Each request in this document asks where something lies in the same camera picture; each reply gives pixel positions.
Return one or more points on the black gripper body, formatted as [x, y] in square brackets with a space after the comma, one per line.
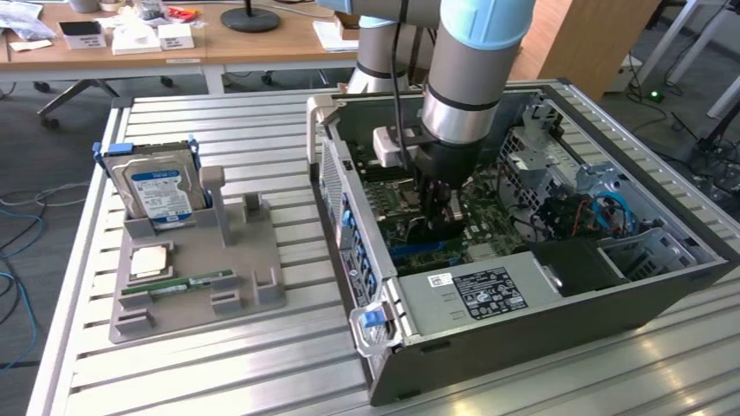
[448, 162]

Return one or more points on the black graphics card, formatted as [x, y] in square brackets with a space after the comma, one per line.
[428, 236]

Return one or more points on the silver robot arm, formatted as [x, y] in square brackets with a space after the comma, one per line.
[462, 86]

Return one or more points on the CPU socket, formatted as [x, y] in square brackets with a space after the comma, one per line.
[404, 195]

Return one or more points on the green motherboard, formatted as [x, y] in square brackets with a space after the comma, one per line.
[490, 225]

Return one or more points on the long expansion slot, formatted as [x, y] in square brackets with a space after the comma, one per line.
[416, 250]

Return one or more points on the silver drive cage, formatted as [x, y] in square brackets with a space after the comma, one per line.
[537, 173]

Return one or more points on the grey power supply unit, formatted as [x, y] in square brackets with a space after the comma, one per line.
[438, 303]

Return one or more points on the black fan shroud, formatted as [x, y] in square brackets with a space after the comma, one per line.
[577, 268]

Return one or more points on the blue case release latch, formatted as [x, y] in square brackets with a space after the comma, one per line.
[369, 320]

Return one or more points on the grey open PC case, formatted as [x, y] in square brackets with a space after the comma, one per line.
[520, 346]

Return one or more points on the stack of white papers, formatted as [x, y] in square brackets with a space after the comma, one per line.
[332, 39]

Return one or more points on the grey parts rack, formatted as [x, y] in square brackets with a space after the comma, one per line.
[242, 260]

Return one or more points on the wooden cabinet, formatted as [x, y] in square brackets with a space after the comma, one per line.
[577, 43]

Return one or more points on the silver disk bay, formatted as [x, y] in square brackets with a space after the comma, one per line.
[658, 247]

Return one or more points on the brown cardboard box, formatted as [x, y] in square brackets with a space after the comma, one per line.
[346, 24]

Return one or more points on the white box with red dot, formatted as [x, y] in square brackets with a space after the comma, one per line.
[629, 78]

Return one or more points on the device with green light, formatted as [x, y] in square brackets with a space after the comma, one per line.
[654, 95]

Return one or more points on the wooden desk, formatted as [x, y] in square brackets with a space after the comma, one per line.
[260, 47]

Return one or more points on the black round lamp base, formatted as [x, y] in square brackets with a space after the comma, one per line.
[248, 21]

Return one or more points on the hard disk with blue caddy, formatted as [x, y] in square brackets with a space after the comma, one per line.
[156, 190]

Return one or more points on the black tripod stand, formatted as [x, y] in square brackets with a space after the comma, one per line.
[722, 121]

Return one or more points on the green RAM stick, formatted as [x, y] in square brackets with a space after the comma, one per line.
[173, 284]

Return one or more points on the silver CPU chip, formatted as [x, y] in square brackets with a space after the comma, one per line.
[149, 262]

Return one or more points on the small white cardboard box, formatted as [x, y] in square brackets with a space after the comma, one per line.
[176, 41]

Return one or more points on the red packet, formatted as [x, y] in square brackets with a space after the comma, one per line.
[184, 15]

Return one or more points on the large white cardboard box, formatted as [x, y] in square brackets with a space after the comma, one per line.
[136, 43]

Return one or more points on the white box with black top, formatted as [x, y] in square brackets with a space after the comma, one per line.
[84, 41]

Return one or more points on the grey cup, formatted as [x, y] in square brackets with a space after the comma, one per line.
[84, 5]

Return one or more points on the beige paper note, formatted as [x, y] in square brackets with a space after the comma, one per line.
[28, 45]

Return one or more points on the clear plastic bag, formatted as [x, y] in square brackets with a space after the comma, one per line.
[22, 21]

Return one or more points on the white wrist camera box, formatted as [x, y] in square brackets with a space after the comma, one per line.
[393, 147]

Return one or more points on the white table frame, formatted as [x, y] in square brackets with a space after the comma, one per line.
[702, 37]

